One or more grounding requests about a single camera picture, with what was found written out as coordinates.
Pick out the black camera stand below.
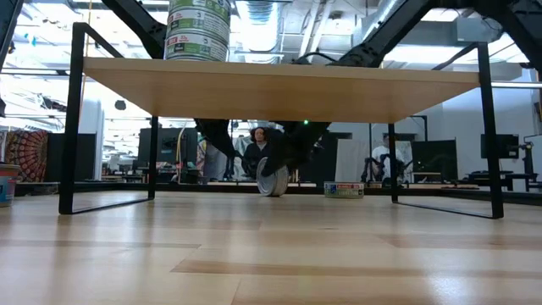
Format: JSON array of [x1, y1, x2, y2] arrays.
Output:
[[519, 141, 537, 184]]

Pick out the gold can blue label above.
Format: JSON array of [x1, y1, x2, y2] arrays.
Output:
[[0, 164, 21, 208]]

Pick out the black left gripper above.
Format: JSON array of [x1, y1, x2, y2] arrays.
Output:
[[193, 119, 238, 160]]

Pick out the black aluminium table frame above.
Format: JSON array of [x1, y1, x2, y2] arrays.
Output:
[[14, 180, 542, 208]]

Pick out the ribbed ceiling duct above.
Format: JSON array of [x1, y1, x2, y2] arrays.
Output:
[[245, 0, 279, 26]]

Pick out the black table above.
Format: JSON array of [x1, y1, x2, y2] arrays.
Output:
[[465, 169, 542, 191]]

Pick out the patterned red tapestry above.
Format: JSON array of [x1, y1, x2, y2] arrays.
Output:
[[3, 129, 50, 183]]

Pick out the wooden shelf black legs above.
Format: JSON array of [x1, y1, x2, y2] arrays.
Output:
[[58, 21, 505, 220]]

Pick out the grey cloth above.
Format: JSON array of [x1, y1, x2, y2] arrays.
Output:
[[202, 146, 232, 183]]

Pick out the white ceiling pipe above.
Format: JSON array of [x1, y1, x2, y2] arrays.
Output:
[[296, 0, 335, 64]]

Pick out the black partition panel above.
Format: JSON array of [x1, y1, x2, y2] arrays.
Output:
[[45, 132, 97, 183]]

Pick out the thin yellow cable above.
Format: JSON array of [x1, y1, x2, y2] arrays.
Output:
[[175, 126, 187, 184]]

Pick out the person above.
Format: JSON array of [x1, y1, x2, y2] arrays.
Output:
[[241, 125, 276, 179], [364, 133, 401, 184]]

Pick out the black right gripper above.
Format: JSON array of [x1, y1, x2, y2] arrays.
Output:
[[261, 121, 331, 178]]

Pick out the black cabinet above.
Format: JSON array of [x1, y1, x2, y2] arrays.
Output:
[[311, 131, 353, 183]]

